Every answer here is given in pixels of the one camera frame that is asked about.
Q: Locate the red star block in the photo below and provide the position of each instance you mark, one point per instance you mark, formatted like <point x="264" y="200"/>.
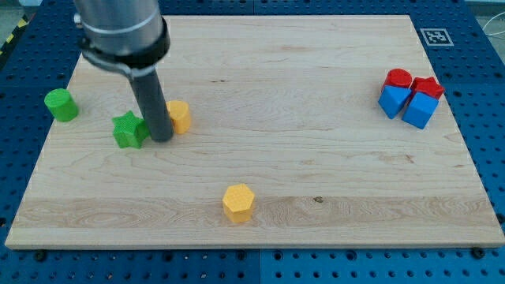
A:
<point x="428" y="86"/>

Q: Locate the wooden board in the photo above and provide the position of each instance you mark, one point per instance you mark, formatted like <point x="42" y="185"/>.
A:
<point x="287" y="106"/>

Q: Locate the green cylinder block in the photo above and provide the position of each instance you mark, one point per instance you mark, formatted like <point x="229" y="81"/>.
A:
<point x="61" y="105"/>

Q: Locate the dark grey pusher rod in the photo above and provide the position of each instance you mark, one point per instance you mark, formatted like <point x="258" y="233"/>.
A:
<point x="152" y="104"/>

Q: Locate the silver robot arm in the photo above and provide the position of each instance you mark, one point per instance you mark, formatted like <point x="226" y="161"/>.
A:
<point x="129" y="37"/>

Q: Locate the yellow hexagon block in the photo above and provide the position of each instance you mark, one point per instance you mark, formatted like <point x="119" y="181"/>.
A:
<point x="238" y="202"/>

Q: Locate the fiducial marker tag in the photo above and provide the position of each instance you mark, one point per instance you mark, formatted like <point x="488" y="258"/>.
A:
<point x="436" y="37"/>

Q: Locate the yellow heart block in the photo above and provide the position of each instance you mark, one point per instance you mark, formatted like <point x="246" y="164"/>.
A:
<point x="180" y="115"/>

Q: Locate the blue triangle block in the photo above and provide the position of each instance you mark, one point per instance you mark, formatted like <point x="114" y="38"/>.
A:
<point x="393" y="99"/>

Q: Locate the green star block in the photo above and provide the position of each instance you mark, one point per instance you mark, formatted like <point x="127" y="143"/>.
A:
<point x="130" y="131"/>

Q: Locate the blue cube block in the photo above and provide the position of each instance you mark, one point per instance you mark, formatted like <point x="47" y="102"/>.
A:
<point x="420" y="110"/>

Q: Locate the red cylinder block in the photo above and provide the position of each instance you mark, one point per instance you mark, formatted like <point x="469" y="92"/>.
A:
<point x="398" y="78"/>

